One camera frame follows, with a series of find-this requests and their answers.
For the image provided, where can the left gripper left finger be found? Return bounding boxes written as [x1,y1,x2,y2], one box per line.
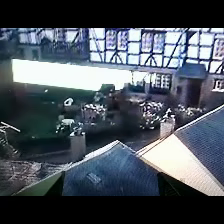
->
[14,170,66,197]

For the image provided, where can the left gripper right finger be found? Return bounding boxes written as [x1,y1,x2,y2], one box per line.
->
[156,171,208,197]

